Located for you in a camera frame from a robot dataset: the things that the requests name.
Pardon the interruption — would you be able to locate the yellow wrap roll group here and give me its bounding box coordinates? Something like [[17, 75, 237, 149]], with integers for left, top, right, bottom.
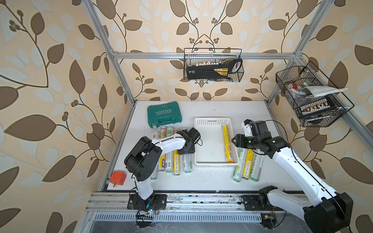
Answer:
[[242, 149, 254, 180], [173, 150, 180, 176]]

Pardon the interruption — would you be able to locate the yellow red wrap box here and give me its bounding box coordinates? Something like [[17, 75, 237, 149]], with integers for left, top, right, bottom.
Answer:
[[222, 125, 234, 163]]

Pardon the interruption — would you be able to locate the white green roll group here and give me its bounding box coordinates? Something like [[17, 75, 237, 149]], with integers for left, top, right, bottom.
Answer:
[[232, 148, 247, 183]]

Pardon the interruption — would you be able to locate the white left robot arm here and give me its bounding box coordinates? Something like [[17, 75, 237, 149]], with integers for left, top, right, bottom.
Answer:
[[124, 128, 201, 202]]

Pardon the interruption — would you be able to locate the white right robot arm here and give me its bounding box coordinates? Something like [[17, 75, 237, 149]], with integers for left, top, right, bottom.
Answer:
[[231, 119, 354, 233]]

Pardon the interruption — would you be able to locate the white perforated plastic basket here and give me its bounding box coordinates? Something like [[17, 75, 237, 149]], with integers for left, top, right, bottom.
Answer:
[[194, 117, 239, 167]]

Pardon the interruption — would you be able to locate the white green label wrap roll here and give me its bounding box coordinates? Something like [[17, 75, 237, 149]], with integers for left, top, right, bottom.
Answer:
[[165, 127, 174, 173]]

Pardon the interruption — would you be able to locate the white barcode wrap roll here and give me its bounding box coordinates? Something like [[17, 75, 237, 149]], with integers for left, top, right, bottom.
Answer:
[[151, 131, 160, 180]]

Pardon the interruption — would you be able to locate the yellow red wrap roll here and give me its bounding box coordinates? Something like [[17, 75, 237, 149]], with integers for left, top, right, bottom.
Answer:
[[158, 126, 167, 172]]

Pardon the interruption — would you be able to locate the black yellow tool in basket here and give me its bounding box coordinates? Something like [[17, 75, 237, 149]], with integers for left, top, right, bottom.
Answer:
[[184, 58, 244, 82]]

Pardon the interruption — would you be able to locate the green white roll far right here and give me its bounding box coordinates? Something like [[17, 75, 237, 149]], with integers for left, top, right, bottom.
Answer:
[[250, 155, 264, 182]]

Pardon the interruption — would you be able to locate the green plastic tool case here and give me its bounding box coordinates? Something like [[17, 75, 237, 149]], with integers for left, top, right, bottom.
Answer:
[[147, 102, 182, 129]]

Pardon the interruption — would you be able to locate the socket bit set tray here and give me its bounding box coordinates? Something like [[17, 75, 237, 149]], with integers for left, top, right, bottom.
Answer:
[[299, 98, 338, 116]]

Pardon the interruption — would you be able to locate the white folded paper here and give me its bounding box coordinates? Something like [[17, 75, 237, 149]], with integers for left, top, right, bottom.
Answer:
[[300, 86, 348, 97]]

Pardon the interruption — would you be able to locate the red cube plug adapter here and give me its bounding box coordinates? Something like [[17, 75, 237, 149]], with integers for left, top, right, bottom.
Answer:
[[109, 170, 127, 187]]

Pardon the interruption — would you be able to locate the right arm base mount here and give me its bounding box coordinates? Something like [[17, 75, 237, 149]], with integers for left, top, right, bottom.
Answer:
[[241, 185, 283, 211]]

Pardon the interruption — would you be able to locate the black wire basket right wall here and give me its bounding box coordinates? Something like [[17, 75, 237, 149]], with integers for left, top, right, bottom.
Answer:
[[276, 61, 355, 128]]

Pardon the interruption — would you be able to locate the black wire basket wall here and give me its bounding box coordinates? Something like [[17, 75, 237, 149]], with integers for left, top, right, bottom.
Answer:
[[276, 61, 355, 128], [183, 47, 244, 83]]

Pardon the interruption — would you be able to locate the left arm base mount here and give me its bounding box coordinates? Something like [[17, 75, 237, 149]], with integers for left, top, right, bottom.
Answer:
[[127, 192, 167, 210]]

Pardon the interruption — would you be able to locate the black wire basket back wall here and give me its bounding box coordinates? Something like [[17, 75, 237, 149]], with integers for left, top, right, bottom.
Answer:
[[183, 47, 244, 83]]

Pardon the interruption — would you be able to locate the horizontal aluminium frame bar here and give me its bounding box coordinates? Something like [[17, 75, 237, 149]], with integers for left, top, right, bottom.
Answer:
[[112, 52, 296, 60]]

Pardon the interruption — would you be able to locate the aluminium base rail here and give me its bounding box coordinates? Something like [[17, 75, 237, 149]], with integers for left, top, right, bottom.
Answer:
[[84, 191, 312, 224]]

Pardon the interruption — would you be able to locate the right aluminium frame post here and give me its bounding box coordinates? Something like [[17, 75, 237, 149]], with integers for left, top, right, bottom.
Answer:
[[266, 0, 336, 105]]

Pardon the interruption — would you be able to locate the aluminium frame post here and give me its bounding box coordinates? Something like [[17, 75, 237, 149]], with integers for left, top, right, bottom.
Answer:
[[82, 0, 136, 106], [266, 0, 336, 105]]

